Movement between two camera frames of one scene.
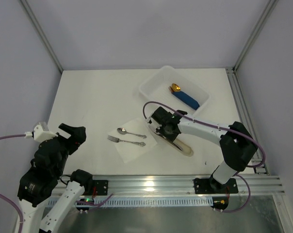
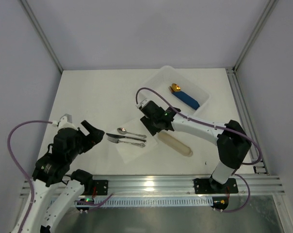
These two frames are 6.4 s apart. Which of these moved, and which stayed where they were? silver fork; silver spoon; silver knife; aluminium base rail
Moved: silver knife
Stayed: silver spoon; silver fork; aluminium base rail
